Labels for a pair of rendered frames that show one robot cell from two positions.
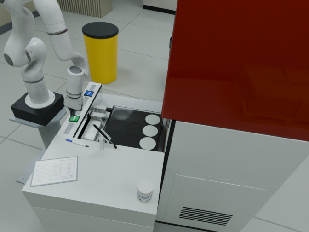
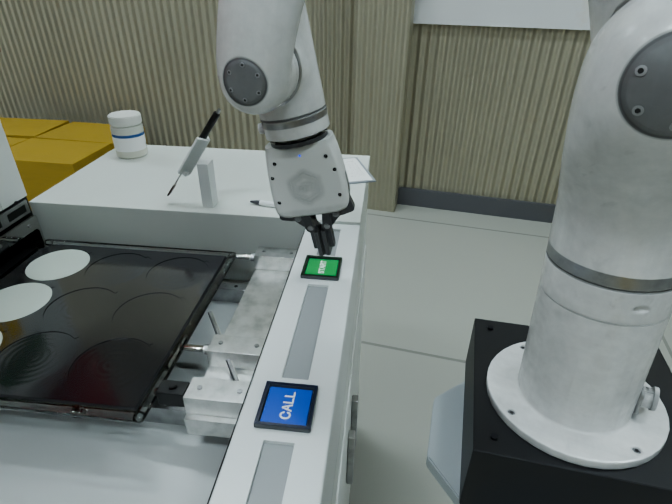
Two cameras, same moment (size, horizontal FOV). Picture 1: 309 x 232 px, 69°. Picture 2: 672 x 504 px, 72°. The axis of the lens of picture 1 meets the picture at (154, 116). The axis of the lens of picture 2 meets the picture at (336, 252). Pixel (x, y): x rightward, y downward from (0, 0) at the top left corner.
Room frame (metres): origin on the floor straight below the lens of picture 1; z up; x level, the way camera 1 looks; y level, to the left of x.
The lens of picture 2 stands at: (1.56, 0.54, 1.34)
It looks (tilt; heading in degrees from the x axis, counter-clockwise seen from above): 31 degrees down; 183
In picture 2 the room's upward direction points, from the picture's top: 1 degrees clockwise
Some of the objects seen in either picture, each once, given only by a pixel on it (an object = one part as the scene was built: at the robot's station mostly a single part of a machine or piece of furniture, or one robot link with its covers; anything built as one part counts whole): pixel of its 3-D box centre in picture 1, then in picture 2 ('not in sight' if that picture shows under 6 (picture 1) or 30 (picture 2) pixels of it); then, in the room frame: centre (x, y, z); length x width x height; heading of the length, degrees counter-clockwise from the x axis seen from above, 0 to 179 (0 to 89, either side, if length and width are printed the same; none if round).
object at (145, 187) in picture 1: (145, 191); (128, 134); (0.52, 0.00, 1.01); 0.07 x 0.07 x 0.10
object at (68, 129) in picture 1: (83, 113); (309, 363); (1.10, 0.48, 0.89); 0.55 x 0.09 x 0.14; 177
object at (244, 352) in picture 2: (97, 116); (239, 351); (1.09, 0.38, 0.89); 0.08 x 0.03 x 0.03; 87
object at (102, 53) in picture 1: (102, 54); not in sight; (2.86, 0.83, 0.37); 0.47 x 0.47 x 0.74
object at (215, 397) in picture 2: (100, 108); (220, 397); (1.17, 0.38, 0.89); 0.08 x 0.03 x 0.03; 87
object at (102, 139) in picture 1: (105, 140); (197, 170); (0.78, 0.25, 1.03); 0.06 x 0.04 x 0.13; 87
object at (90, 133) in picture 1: (93, 127); (255, 331); (1.01, 0.39, 0.87); 0.36 x 0.08 x 0.03; 177
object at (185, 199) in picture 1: (202, 162); not in sight; (1.18, -0.45, 0.41); 0.82 x 0.70 x 0.82; 177
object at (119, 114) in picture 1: (134, 128); (81, 308); (1.02, 0.12, 0.90); 0.34 x 0.34 x 0.01; 87
